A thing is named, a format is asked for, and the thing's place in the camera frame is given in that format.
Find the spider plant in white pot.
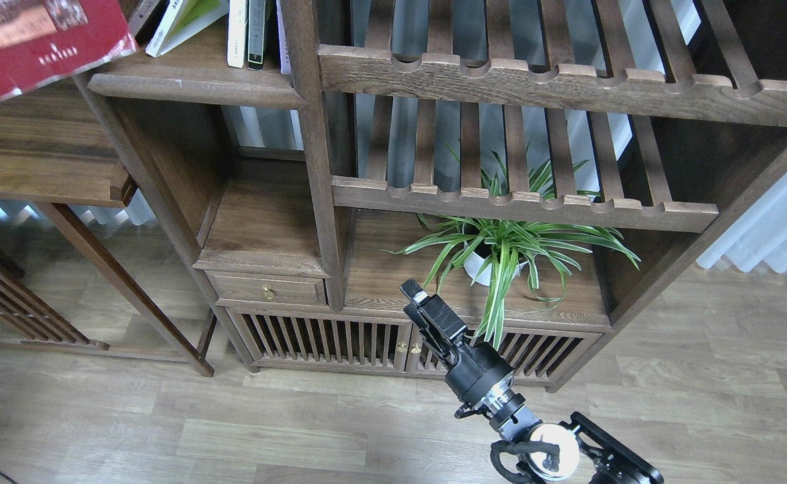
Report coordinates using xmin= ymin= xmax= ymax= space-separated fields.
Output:
xmin=390 ymin=141 xmax=643 ymax=350

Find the white upright book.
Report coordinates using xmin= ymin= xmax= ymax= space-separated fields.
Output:
xmin=226 ymin=0 xmax=249 ymax=69

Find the red book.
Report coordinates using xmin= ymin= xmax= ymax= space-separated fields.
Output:
xmin=0 ymin=1 xmax=138 ymax=101

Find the wooden side table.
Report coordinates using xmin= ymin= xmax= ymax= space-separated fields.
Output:
xmin=0 ymin=81 xmax=216 ymax=376

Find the white curtain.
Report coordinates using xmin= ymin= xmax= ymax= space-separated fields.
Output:
xmin=696 ymin=174 xmax=787 ymax=273

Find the slatted wooden rack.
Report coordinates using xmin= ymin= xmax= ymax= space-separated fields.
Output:
xmin=0 ymin=250 xmax=110 ymax=354

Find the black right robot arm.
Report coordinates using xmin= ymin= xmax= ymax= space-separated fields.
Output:
xmin=401 ymin=279 xmax=664 ymax=483

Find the dark wooden bookshelf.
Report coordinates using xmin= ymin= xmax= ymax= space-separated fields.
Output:
xmin=74 ymin=1 xmax=787 ymax=391

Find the dark maroon book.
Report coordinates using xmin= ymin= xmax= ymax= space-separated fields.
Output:
xmin=127 ymin=0 xmax=164 ymax=36

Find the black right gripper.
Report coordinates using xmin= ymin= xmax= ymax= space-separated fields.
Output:
xmin=400 ymin=278 xmax=513 ymax=419

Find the yellow green book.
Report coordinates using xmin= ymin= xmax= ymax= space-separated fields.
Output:
xmin=145 ymin=1 xmax=229 ymax=57

